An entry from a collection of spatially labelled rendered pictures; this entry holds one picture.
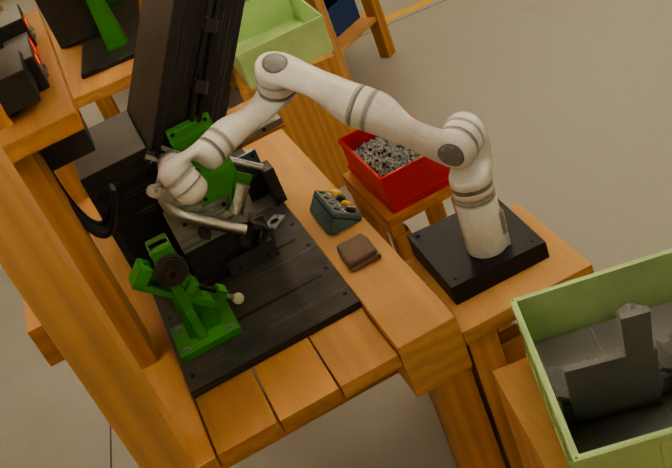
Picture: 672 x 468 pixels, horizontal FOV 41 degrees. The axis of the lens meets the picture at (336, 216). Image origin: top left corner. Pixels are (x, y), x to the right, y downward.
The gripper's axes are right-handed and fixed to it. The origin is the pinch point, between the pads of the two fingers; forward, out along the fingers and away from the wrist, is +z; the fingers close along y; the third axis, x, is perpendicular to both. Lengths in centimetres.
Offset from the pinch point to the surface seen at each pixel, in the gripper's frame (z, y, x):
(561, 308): -63, -73, -4
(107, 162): 12.8, 12.6, 6.6
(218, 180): 5.6, -13.5, 1.1
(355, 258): -19.8, -45.2, 5.4
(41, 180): -24.5, 25.9, 10.0
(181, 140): 5.6, -1.7, -5.2
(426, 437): 32, -108, 59
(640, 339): -98, -65, -7
